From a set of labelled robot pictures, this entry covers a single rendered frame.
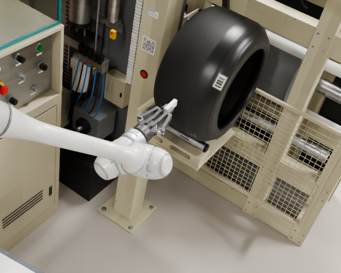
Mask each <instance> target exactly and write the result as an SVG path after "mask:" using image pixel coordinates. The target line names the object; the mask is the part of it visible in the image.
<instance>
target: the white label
mask: <svg viewBox="0 0 341 273"><path fill-rule="evenodd" d="M227 79H228V77H226V76H224V75H222V74H220V73H219V74H218V76H217V78H216V79H215V81H214V83H213V85H212V87H214V88H216V89H217V90H219V91H221V90H222V88H223V86H224V84H225V82H226V81H227Z"/></svg>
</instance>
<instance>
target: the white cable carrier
mask: <svg viewBox="0 0 341 273"><path fill-rule="evenodd" d="M142 8H143V0H136V7H135V14H134V23H133V30H132V31H133V32H132V38H131V44H130V53H129V59H128V60H129V61H128V67H127V75H126V82H127V83H128V84H130V85H131V84H132V79H133V71H134V64H135V56H136V50H137V42H138V38H139V30H140V23H141V15H142Z"/></svg>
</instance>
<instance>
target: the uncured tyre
mask: <svg viewBox="0 0 341 273"><path fill-rule="evenodd" d="M269 52H270V42H269V39H268V36H267V33H266V30H265V28H264V27H262V26H261V25H260V24H259V23H258V22H256V21H253V20H251V19H249V18H247V17H245V16H243V15H241V14H239V13H236V12H234V11H232V10H230V9H228V8H226V7H222V6H211V7H209V8H207V9H204V10H201V11H199V12H197V13H196V14H194V15H193V16H192V17H191V18H190V19H189V20H188V21H187V22H186V23H185V24H184V25H183V26H182V27H181V28H180V30H179V31H178V32H177V33H176V35H175V36H174V38H173V39H172V41H171V43H170V45H169V46H168V48H167V50H166V52H165V54H164V56H163V59H162V61H161V63H160V66H159V69H158V73H157V75H156V79H155V85H154V101H155V105H156V106H158V107H159V108H161V106H164V105H165V104H169V103H170V102H171V101H172V100H173V99H176V100H177V106H175V107H174V111H173V112H172V113H171V114H172V119H171V121H170V123H169V124H170V125H171V126H173V127H175V128H176V129H178V130H180V131H182V132H183V133H185V134H187V135H189V136H190V137H192V138H193V139H195V140H199V141H203V142H206V141H210V140H214V139H218V138H220V137H221V136H223V135H224V134H225V133H226V132H227V131H228V130H229V129H230V128H231V127H232V126H233V125H234V123H235V122H236V121H237V120H238V118H239V116H240V115H241V114H242V112H243V111H244V109H245V108H246V106H247V105H248V103H249V101H250V99H251V97H252V96H253V94H254V92H255V90H256V88H257V86H258V84H259V82H260V79H261V77H262V75H263V72H264V69H265V67H266V64H267V60H268V55H269ZM219 73H220V74H222V75H224V76H226V77H228V79H227V81H226V82H225V84H224V86H223V88H222V90H221V91H219V90H217V89H216V88H214V87H212V85H213V83H214V81H215V79H216V78H217V76H218V74H219ZM190 132H191V133H193V134H196V136H197V138H196V137H193V136H191V135H190Z"/></svg>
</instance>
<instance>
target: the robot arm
mask: <svg viewBox="0 0 341 273"><path fill-rule="evenodd" d="M175 106H177V100H176V99H173V100H172V101H171V102H170V103H169V104H165V105H164V106H161V108H159V107H158V106H156V107H154V108H152V109H151V110H149V111H147V112H145V113H143V114H140V115H137V121H138V124H137V125H136V126H135V127H133V128H130V129H129V130H127V131H126V132H125V133H124V134H123V135H121V136H120V137H119V138H118V139H116V140H114V141H112V142H110V141H107V140H103V139H99V138H96V137H93V136H89V135H85V134H82V133H78V132H74V131H71V130H68V129H64V128H61V127H57V126H54V125H50V124H48V123H45V122H41V121H39V120H36V119H34V118H32V117H30V116H28V115H26V114H24V113H22V112H21V111H19V110H18V109H16V108H14V107H13V106H11V105H9V104H7V103H5V102H3V101H1V100H0V138H13V139H23V140H30V141H35V142H40V143H43V144H47V145H51V146H56V147H60V148H64V149H68V150H72V151H77V152H81V153H85V154H90V155H94V156H97V158H96V160H95V162H94V169H95V171H96V173H97V174H98V175H99V176H100V177H101V178H103V179H104V180H110V179H114V178H116V177H118V176H119V175H123V174H131V175H133V176H135V177H139V178H145V179H153V180H155V179H161V178H164V177H166V176H167V175H168V174H169V173H170V171H171V169H172V166H173V161H172V157H171V155H170V154H169V153H168V152H167V151H165V150H164V149H162V148H159V147H155V146H153V145H150V144H147V142H148V141H149V140H150V139H151V138H152V137H153V136H155V135H157V134H161V135H162V136H164V134H165V130H166V128H167V126H168V125H169V123H170V121H171V119H172V114H171V113H172V112H173V111H174V107H175ZM163 121H165V122H164V123H163V125H162V128H160V129H159V130H158V126H159V125H160V124H161V123H162V122H163Z"/></svg>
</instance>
